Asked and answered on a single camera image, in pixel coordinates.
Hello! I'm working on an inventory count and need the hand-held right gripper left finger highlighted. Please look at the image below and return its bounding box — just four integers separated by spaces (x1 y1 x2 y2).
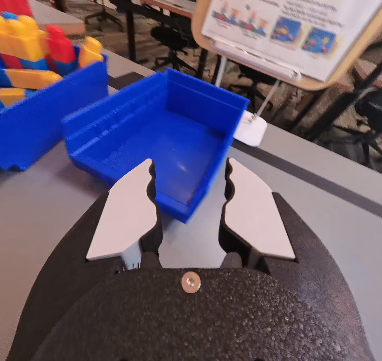
86 158 163 270

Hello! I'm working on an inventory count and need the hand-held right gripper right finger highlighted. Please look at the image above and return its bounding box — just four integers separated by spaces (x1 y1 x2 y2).
219 158 296 268

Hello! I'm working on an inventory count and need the blue plastic bin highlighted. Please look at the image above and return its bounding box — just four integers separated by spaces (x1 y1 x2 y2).
62 68 250 224
0 46 108 171

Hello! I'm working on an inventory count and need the black tripod stand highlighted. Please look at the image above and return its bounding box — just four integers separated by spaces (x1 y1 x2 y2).
291 64 382 141

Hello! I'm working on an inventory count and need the cluster of stacked block towers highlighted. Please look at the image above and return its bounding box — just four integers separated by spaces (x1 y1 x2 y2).
0 11 103 106

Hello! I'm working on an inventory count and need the instruction sheet on wooden board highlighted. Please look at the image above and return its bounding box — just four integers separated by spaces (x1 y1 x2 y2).
192 0 382 91

